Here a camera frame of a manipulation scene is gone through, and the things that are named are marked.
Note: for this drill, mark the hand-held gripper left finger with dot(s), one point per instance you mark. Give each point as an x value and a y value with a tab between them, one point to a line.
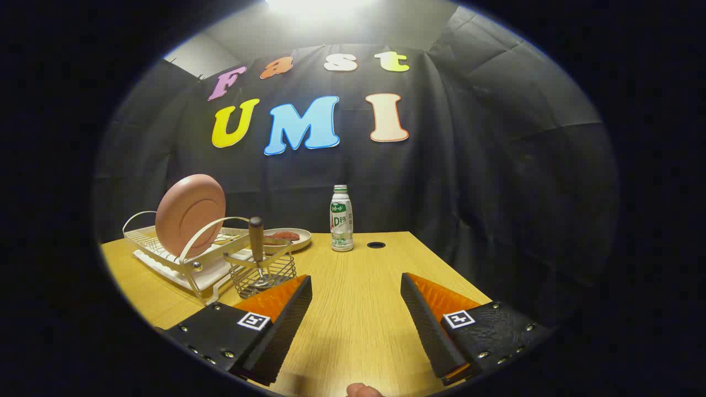
287	325

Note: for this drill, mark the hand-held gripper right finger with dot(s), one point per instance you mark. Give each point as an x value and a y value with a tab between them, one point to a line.
427	325

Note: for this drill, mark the pink plate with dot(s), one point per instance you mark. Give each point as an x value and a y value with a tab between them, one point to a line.
190	212

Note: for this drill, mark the beige plate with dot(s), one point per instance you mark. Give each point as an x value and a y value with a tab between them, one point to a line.
300	241

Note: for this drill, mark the red meat slice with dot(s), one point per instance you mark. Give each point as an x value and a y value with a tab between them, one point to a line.
287	236

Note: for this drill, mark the white green drink bottle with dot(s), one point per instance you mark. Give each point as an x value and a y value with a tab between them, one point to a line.
341	226

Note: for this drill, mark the black backdrop cloth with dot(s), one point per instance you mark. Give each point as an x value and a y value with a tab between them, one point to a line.
469	182

